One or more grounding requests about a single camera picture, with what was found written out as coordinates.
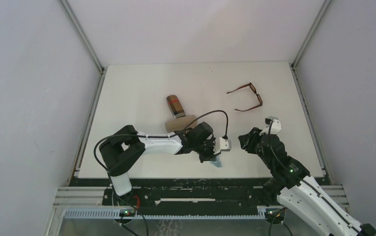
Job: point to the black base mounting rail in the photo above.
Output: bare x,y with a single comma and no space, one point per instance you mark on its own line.
186,196

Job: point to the aluminium frame post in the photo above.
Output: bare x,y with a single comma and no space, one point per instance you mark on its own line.
294,67
83,38

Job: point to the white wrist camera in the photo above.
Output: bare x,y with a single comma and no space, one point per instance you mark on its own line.
273,126
221,145

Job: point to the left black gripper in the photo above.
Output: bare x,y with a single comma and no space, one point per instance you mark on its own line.
208,152

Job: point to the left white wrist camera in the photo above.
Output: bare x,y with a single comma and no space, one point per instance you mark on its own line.
221,145

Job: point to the brown striped glasses case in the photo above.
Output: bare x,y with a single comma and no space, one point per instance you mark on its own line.
175,106

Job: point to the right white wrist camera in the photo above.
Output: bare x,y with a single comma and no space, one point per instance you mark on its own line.
273,126

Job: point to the flag print glasses case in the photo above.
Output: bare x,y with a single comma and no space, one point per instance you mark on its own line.
177,124

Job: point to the left aluminium frame post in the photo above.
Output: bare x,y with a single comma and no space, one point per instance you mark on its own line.
83,38

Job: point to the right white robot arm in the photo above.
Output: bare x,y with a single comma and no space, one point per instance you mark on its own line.
295,188

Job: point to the right aluminium frame post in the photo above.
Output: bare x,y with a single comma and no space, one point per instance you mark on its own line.
294,67

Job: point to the brown tortoise sunglasses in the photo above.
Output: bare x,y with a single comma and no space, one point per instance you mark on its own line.
247,93

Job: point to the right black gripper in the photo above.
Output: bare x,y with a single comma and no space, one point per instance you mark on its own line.
251,141

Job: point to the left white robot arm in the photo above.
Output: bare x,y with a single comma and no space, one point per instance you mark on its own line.
121,151

